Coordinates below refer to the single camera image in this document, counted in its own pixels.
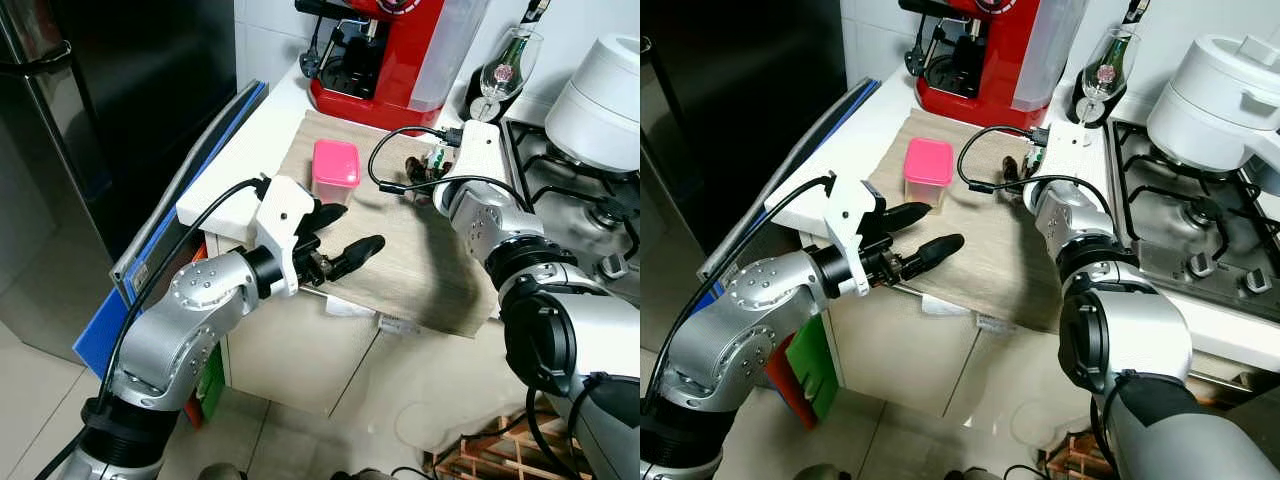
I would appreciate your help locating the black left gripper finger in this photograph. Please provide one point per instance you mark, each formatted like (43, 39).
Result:
(908, 216)
(360, 252)
(940, 251)
(327, 217)

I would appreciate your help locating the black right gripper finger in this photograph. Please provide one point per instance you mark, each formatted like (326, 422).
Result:
(1015, 166)
(418, 167)
(1018, 188)
(421, 192)

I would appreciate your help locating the small clear labelled bottle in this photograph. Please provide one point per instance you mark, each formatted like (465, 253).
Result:
(438, 158)
(1039, 158)

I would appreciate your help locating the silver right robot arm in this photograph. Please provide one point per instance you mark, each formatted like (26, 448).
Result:
(480, 215)
(1075, 215)

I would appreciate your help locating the beige cloth mat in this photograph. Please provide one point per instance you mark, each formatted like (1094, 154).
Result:
(420, 270)
(990, 270)

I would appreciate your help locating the white paper tag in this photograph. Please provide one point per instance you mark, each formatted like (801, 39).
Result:
(397, 323)
(350, 306)
(994, 322)
(945, 305)

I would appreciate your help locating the red coffee machine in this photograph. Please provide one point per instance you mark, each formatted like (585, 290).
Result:
(985, 70)
(400, 60)

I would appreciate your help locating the steel gas stove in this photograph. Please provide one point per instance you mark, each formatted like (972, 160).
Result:
(1170, 240)
(560, 185)

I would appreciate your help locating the grey flat board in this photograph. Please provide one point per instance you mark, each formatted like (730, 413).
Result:
(785, 180)
(145, 245)

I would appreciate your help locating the green flat board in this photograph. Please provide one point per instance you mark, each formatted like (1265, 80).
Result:
(212, 385)
(815, 370)

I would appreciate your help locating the clear wine glass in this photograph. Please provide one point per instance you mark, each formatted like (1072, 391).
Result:
(505, 65)
(1108, 65)

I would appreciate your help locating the orange flat board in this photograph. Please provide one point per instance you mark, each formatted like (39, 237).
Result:
(193, 415)
(785, 395)

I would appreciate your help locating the white lidded cooking pot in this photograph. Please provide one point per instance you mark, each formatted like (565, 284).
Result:
(1210, 110)
(600, 110)

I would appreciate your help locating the tall dark steel refrigerator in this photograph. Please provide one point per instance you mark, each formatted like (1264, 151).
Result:
(120, 90)
(740, 90)

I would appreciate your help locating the wooden slatted pallet rack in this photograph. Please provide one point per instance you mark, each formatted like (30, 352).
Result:
(480, 455)
(1075, 460)

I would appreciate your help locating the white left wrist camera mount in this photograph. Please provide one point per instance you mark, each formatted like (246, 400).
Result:
(285, 205)
(850, 215)

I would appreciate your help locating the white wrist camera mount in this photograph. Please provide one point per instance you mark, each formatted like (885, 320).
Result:
(850, 215)
(1070, 150)
(285, 205)
(478, 150)

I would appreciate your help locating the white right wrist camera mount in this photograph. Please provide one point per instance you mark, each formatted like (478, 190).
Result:
(478, 150)
(1070, 150)

